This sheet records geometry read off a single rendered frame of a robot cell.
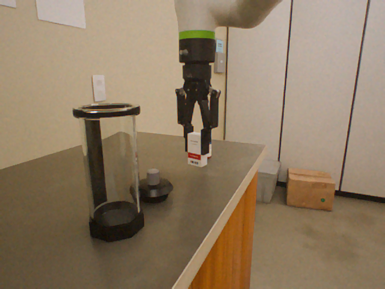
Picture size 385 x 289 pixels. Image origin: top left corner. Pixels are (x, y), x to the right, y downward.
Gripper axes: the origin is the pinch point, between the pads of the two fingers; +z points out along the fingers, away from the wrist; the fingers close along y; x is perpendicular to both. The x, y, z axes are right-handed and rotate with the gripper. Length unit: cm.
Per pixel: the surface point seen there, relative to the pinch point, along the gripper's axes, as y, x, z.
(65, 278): 8.8, -42.6, 10.0
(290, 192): -24, 178, 90
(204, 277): 14.6, -16.8, 25.2
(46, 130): -58, -16, 2
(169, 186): 4.1, -15.9, 6.8
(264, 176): -46, 166, 75
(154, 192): 3.5, -19.9, 7.0
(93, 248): 6.2, -36.5, 10.0
